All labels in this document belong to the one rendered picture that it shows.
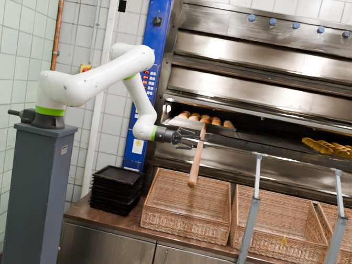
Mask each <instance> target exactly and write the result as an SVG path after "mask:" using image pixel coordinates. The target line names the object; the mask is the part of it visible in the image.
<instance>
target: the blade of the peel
mask: <svg viewBox="0 0 352 264"><path fill-rule="evenodd" d="M175 120H180V121H184V122H188V123H194V124H199V125H203V123H204V122H201V121H196V120H191V119H186V118H181V117H177V116H175ZM207 126H209V127H214V128H219V129H224V130H230V131H234V132H236V128H230V127H225V126H220V125H215V124H210V123H207Z"/></svg>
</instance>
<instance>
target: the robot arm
mask: <svg viewBox="0 0 352 264"><path fill-rule="evenodd" d="M109 58H110V60H111V62H109V63H106V64H104V65H102V66H100V67H97V68H95V69H91V70H89V71H86V72H83V73H79V74H76V75H69V74H66V73H61V72H57V71H42V72H40V73H39V77H38V85H37V94H36V102H35V107H36V109H34V108H28V109H24V110H22V111H15V110H11V109H9V110H8V114H11V115H16V116H19V117H20V118H21V121H20V122H21V123H28V124H31V125H32V126H35V127H39V128H44V129H65V123H64V118H63V116H64V112H65V109H66V106H69V107H80V106H82V105H84V104H85V103H86V102H88V101H89V100H90V99H92V98H93V97H95V96H96V95H97V94H99V93H100V92H102V91H103V90H105V89H107V88H108V87H110V86H112V85H114V84H115V83H117V82H119V81H122V82H123V84H124V86H125V87H126V89H127V91H128V93H129V94H130V96H131V98H132V100H133V102H134V105H135V107H136V110H137V112H138V115H139V117H138V120H137V121H136V123H135V125H134V127H133V135H134V136H135V138H137V139H139V140H150V141H155V142H160V143H164V141H165V142H167V143H171V144H173V145H174V146H175V149H185V150H192V148H197V144H193V145H192V144H190V143H187V142H184V141H182V140H181V138H195V140H200V141H205V142H207V140H205V139H201V137H199V136H196V135H195V133H194V132H192V131H188V130H185V129H182V128H181V127H179V129H178V130H176V131H173V130H167V128H165V127H160V126H155V125H154V123H155V121H156V119H157V113H156V111H155V110H154V108H153V106H152V104H151V102H150V100H149V98H148V96H147V94H146V91H145V89H144V86H143V83H142V80H141V76H140V72H142V71H146V70H148V69H150V68H151V67H152V66H153V64H154V61H155V55H154V52H153V51H152V50H151V49H150V48H149V47H147V46H145V45H137V46H134V45H128V44H125V43H116V44H114V45H113V46H112V47H111V48H110V50H109ZM179 131H183V132H185V133H188V134H192V135H182V134H180V133H179ZM179 143H181V144H184V145H187V146H189V147H182V146H178V145H176V144H179Z"/></svg>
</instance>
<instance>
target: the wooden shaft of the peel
mask: <svg viewBox="0 0 352 264"><path fill-rule="evenodd" d="M206 126H207V124H206V123H204V124H203V127H202V131H201V135H200V137H201V139H204V137H205V132H206ZM203 143H204V142H203V141H200V140H199V142H198V145H197V149H196V152H195V156H194V159H193V163H192V167H191V171H190V174H189V178H188V182H187V185H188V187H190V188H193V187H195V186H196V181H197V175H198V171H199V166H200V160H201V154H202V149H203Z"/></svg>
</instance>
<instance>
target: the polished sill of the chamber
mask: <svg viewBox="0 0 352 264"><path fill-rule="evenodd" d="M160 127H165V128H167V130H173V131H176V130H178V129H179V127H180V126H175V125H170V124H165V123H161V124H160ZM181 128H182V129H185V130H188V131H192V132H194V133H195V135H196V136H199V137H200V135H201V131H200V130H195V129H190V128H185V127H181ZM179 133H182V134H187V135H192V134H188V133H185V132H183V131H179ZM205 138H207V139H212V140H217V141H222V142H227V143H231V144H236V145H241V146H246V147H251V148H256V149H261V150H266V151H271V152H276V153H281V154H284V155H290V156H294V157H299V158H304V159H310V160H314V161H319V162H324V163H329V164H334V165H338V166H343V167H348V168H352V161H347V160H342V159H336V158H332V157H327V156H321V155H316V154H313V153H308V152H303V151H298V150H293V149H288V148H282V147H278V146H273V145H268V144H262V143H259V142H254V141H249V140H244V139H239V138H234V137H228V136H224V135H219V134H214V133H208V132H205Z"/></svg>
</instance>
